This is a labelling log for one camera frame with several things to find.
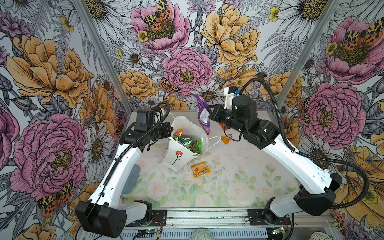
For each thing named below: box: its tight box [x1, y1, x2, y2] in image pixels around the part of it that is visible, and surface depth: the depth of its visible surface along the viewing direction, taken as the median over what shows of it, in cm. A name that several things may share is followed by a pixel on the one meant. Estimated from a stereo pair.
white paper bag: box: [161, 115, 222, 172], surface depth 81 cm
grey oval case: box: [122, 164, 140, 195], surface depth 85 cm
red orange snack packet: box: [173, 128, 184, 137], surface depth 87 cm
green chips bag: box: [191, 138, 202, 154], surface depth 85 cm
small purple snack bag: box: [195, 94, 211, 136], surface depth 70 cm
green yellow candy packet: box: [172, 136, 194, 149], surface depth 78 cm
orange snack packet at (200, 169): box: [190, 162, 211, 179], surface depth 91 cm
